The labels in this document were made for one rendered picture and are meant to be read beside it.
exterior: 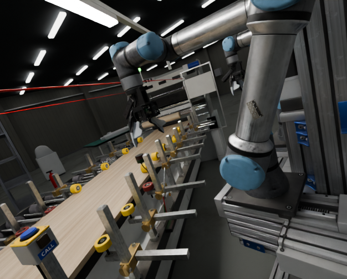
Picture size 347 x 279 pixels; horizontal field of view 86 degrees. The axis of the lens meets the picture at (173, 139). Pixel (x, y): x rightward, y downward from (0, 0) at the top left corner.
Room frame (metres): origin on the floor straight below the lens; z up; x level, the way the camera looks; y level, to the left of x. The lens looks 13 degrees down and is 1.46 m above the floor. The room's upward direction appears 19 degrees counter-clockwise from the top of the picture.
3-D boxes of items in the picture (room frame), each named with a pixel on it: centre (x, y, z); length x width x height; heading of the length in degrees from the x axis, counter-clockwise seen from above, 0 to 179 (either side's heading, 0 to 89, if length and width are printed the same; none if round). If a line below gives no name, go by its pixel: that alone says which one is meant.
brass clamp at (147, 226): (0.98, 0.28, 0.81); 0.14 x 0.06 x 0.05; 160
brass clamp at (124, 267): (0.75, 0.37, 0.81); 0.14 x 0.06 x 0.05; 160
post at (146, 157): (1.20, 0.21, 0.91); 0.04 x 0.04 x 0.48; 70
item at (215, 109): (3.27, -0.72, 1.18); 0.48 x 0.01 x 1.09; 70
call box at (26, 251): (0.48, 0.47, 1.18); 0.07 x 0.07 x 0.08; 70
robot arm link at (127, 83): (0.71, 0.07, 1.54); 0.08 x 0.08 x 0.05
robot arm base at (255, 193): (0.61, -0.26, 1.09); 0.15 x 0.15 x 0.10
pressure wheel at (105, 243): (0.81, 0.49, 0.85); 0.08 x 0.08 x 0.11
